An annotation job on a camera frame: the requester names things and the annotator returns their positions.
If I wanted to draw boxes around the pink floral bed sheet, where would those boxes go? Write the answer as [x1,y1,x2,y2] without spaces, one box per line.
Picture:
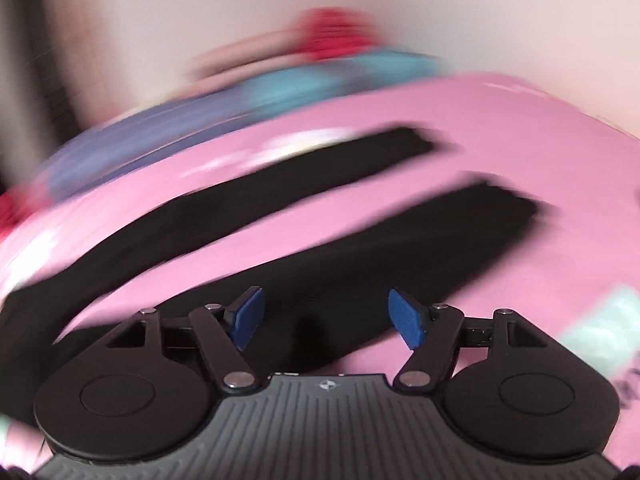
[1,75,639,479]

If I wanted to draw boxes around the folded red blanket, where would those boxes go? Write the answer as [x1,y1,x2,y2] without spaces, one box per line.
[295,6,381,62]

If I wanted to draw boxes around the blue plaid teal quilt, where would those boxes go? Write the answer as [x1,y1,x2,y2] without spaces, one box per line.
[32,49,444,204]

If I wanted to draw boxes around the black pants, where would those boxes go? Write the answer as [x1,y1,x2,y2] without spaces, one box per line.
[1,127,539,424]

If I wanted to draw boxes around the red cloth pile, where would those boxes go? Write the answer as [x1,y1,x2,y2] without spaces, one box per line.
[0,188,34,240]

